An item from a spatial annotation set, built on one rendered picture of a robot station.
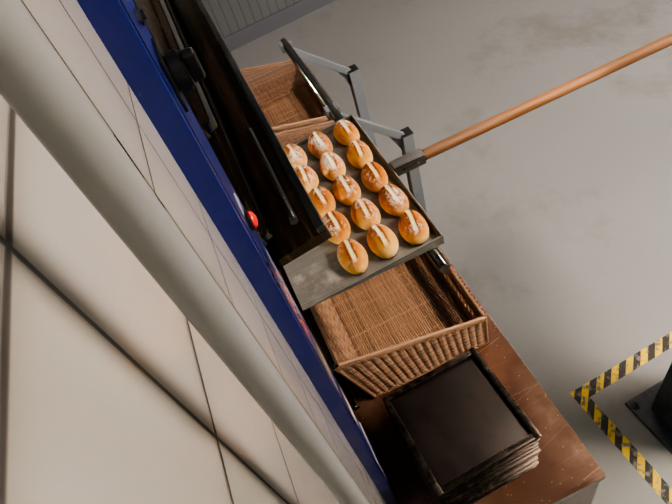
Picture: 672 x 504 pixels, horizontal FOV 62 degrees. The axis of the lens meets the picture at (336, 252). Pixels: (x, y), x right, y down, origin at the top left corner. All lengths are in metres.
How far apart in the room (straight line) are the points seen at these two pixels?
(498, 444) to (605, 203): 1.77
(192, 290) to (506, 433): 1.33
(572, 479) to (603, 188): 1.72
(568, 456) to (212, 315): 1.56
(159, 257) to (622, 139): 3.21
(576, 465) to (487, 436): 0.31
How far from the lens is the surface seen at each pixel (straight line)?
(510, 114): 1.58
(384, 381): 1.74
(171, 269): 0.19
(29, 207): 0.21
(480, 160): 3.22
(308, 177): 1.49
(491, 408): 1.52
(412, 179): 2.09
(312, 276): 1.33
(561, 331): 2.56
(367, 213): 1.35
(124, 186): 0.17
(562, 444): 1.73
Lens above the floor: 2.20
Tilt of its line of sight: 49 degrees down
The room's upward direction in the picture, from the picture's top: 21 degrees counter-clockwise
